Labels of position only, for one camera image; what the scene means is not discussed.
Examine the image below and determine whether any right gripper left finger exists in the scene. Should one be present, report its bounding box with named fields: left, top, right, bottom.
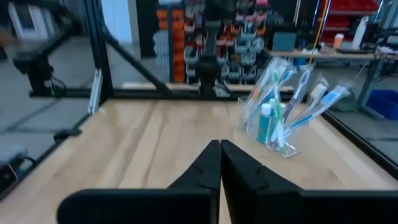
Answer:
left=57, top=139, right=222, bottom=224

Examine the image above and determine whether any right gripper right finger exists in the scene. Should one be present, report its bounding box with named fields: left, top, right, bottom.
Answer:
left=220, top=139, right=398, bottom=224

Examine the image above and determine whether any orange toothbrush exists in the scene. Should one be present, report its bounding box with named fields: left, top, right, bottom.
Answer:
left=244, top=62, right=274, bottom=122

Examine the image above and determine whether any clear acrylic organizer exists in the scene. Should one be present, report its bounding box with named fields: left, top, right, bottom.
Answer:
left=238, top=93, right=300, bottom=158

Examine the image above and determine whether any green toothbrush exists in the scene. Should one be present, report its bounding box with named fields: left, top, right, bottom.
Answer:
left=271, top=70, right=287, bottom=149

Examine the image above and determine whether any blue toothbrush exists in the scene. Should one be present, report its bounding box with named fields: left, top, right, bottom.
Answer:
left=285, top=85, right=351, bottom=134
left=264, top=68, right=295, bottom=103

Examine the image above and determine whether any parts bin rack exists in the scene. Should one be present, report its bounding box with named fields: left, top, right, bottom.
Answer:
left=154, top=0, right=271, bottom=85

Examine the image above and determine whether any grey blue box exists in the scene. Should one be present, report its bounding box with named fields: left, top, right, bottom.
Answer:
left=272, top=32, right=298, bottom=53

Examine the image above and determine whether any white light bar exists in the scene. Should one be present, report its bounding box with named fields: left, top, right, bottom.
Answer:
left=88, top=68, right=103, bottom=115

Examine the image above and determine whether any orange and white cup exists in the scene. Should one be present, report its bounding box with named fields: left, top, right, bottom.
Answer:
left=333, top=33, right=345, bottom=50

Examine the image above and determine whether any blue storage bin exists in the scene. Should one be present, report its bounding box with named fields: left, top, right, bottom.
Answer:
left=366, top=89, right=398, bottom=121

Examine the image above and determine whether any white bottle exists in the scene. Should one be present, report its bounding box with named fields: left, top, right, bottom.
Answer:
left=352, top=16, right=369, bottom=50

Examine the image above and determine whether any red storage shelf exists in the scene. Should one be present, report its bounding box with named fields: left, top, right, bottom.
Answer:
left=322, top=0, right=381, bottom=32

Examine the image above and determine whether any black device with green light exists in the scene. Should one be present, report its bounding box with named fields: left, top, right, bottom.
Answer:
left=12, top=46, right=68, bottom=98

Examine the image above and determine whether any black metal table frame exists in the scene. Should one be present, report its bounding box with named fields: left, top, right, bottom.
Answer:
left=0, top=0, right=398, bottom=200

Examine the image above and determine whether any yellow hanging cable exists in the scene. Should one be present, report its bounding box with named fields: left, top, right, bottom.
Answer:
left=309, top=0, right=331, bottom=65

